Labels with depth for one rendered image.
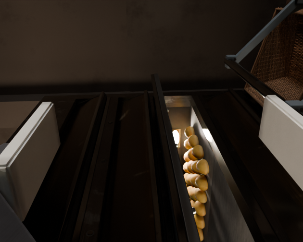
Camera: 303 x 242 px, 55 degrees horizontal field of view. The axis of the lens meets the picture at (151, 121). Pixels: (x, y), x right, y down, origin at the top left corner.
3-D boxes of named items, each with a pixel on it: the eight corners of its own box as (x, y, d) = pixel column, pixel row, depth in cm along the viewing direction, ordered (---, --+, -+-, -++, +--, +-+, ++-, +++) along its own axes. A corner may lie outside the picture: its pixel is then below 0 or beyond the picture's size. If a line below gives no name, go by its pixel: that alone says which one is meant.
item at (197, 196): (202, 256, 162) (193, 257, 162) (188, 199, 206) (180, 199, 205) (210, 164, 137) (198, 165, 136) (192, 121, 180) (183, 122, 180)
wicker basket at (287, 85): (344, 129, 132) (284, 131, 131) (285, 89, 183) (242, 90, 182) (378, 16, 111) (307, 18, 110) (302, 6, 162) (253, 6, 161)
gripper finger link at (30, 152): (23, 224, 12) (5, 225, 12) (61, 144, 19) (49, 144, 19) (7, 165, 11) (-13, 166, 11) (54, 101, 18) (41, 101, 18)
